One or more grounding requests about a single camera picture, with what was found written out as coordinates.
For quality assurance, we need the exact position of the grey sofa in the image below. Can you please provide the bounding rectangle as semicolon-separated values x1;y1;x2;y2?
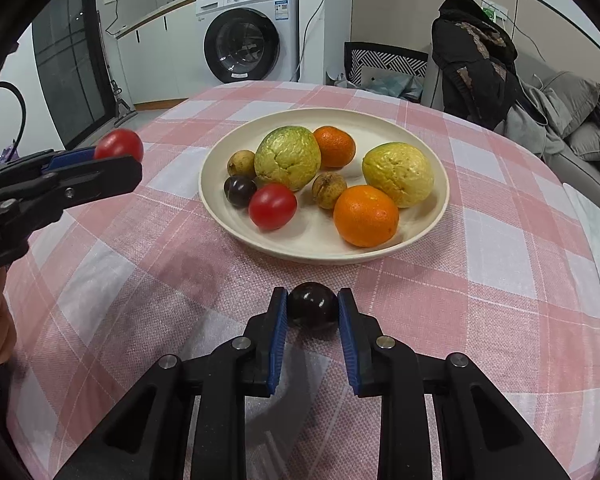
516;53;600;207

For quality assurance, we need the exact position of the white kitchen cabinet counter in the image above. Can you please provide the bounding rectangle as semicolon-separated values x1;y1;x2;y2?
118;0;204;104

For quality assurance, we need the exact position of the small dark plum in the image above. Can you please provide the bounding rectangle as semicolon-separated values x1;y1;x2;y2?
223;174;258;209

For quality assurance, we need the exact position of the pink white checkered tablecloth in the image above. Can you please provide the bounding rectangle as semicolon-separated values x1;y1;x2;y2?
6;82;600;479

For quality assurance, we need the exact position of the green yellow guava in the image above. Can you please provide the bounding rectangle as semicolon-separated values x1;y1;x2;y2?
254;126;322;193

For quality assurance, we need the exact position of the white front-load washing machine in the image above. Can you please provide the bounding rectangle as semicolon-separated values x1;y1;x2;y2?
195;0;299;86

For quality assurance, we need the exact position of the larger dark plum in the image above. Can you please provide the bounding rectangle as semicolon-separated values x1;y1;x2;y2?
286;282;339;330

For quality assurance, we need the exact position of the cream oval plate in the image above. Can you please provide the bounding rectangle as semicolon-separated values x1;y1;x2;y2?
199;108;450;263

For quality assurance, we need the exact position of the grey blanket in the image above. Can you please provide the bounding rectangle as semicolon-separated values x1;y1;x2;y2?
503;81;571;159

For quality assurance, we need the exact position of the black cable loop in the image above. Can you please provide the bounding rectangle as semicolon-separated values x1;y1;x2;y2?
0;80;29;154

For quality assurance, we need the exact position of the black jacket on chair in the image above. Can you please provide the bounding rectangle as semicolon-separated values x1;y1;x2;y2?
431;0;521;130

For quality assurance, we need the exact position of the large orange tangerine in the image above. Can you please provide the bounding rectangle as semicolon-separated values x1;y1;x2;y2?
332;185;400;248

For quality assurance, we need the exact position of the brown round longan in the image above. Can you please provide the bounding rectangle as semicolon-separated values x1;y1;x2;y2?
226;150;256;180

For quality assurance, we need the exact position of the red cherry tomato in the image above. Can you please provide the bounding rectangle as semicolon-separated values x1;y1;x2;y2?
94;128;144;162
248;183;298;231

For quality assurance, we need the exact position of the grey pillow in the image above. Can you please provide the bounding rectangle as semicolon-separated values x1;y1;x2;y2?
567;122;600;162
543;70;600;139

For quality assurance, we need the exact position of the brown longan with stem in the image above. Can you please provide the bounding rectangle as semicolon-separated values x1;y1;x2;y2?
312;171;348;210

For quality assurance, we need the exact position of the small orange tangerine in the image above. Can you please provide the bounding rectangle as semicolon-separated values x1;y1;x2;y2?
313;126;356;170

